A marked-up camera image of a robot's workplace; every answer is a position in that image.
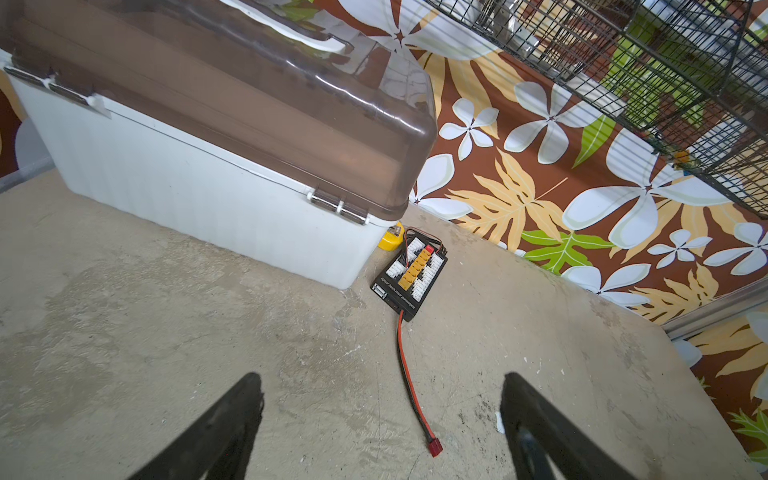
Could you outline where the black charger board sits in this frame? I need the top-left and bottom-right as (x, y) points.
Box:
(371, 228), (448, 322)

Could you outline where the small yellow connector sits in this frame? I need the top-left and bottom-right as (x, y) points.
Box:
(378, 222), (405, 252)

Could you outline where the red wire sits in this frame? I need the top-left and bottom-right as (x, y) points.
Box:
(395, 310), (444, 458)

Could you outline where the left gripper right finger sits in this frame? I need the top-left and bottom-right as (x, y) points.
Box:
(500, 372), (633, 479)

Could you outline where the black wire basket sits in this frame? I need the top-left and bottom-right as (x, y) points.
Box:
(436, 0), (767, 217)

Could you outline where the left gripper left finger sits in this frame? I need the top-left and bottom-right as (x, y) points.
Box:
(131, 372), (264, 479)

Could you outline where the white box brown lid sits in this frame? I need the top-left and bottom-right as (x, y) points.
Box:
(1, 1), (437, 290)

